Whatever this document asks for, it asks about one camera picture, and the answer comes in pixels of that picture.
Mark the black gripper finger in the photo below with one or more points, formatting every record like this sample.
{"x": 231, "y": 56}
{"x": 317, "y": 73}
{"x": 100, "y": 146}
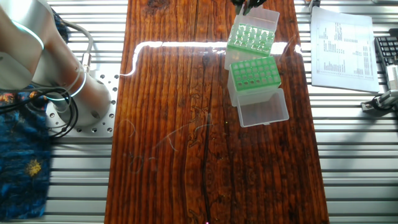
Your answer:
{"x": 255, "y": 3}
{"x": 237, "y": 2}

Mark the clear large pipette tip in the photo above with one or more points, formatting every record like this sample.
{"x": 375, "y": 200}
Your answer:
{"x": 242, "y": 11}

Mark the clear box with green rack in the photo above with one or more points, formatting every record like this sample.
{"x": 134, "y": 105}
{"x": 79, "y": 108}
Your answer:
{"x": 264, "y": 109}
{"x": 252, "y": 39}

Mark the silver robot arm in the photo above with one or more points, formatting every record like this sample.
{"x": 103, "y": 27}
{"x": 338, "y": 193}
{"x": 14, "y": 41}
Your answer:
{"x": 37, "y": 46}

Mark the printed white paper sheet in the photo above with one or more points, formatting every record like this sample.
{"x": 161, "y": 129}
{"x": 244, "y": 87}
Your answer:
{"x": 342, "y": 81}

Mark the black keyboard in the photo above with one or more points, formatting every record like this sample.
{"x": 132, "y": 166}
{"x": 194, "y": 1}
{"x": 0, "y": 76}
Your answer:
{"x": 387, "y": 49}

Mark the brown wooden board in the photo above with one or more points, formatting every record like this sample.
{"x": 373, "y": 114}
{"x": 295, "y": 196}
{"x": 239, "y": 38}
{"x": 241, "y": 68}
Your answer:
{"x": 186, "y": 155}

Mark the blue starry painted cloth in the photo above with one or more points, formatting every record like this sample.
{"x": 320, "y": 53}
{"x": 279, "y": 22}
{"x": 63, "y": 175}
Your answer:
{"x": 21, "y": 174}

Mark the aluminium post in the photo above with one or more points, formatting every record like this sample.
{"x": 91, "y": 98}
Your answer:
{"x": 312, "y": 3}

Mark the aluminium camera bracket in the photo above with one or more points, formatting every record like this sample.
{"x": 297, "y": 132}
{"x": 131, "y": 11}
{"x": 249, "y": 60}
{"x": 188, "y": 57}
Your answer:
{"x": 388, "y": 98}

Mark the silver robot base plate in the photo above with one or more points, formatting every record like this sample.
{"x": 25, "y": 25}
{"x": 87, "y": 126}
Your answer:
{"x": 109, "y": 127}

